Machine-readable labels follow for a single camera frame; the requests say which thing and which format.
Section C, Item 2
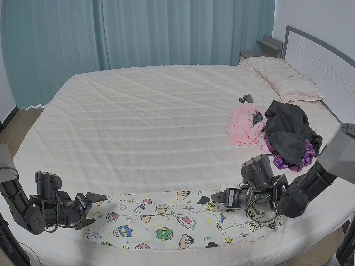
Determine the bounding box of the pink garment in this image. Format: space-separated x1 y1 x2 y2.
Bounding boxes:
227 104 268 152

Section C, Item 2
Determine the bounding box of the purple garment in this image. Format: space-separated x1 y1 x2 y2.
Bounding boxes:
266 136 317 172

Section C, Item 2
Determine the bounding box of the grey bedside table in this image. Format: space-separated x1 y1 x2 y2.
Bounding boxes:
240 34 283 62

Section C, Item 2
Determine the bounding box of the bed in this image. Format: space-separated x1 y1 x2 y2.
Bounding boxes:
0 25 355 266

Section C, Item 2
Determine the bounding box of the cream pillow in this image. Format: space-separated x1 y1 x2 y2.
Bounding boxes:
239 56 324 103

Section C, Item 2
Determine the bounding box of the black garment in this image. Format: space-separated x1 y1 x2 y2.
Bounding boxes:
264 100 323 167

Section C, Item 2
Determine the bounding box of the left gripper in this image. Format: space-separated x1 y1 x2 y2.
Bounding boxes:
73 192 108 230

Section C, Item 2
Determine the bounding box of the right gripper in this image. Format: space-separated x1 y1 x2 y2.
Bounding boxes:
211 187 251 209

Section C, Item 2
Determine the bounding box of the white printed pyjama top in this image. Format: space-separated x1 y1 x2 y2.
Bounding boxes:
84 189 285 250

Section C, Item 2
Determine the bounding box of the blue-green curtain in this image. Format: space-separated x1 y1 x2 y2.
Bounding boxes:
0 0 276 109

